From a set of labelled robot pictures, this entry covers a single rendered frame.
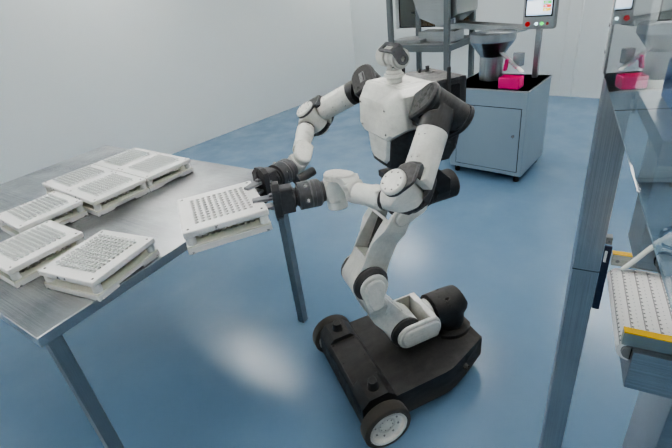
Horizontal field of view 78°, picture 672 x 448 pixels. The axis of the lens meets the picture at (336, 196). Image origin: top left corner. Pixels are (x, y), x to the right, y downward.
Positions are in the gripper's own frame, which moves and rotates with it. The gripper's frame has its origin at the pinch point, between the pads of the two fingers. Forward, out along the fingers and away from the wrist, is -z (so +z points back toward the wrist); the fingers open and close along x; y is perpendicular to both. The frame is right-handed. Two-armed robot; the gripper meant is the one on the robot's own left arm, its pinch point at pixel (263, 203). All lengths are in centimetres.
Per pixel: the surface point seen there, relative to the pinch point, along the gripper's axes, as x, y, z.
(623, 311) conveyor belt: 12, -64, 70
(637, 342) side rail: 10, -72, 63
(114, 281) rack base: 17, 1, -48
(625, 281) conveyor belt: 12, -56, 78
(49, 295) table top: 20, 6, -69
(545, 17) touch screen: -22, 174, 236
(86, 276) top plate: 12, 0, -54
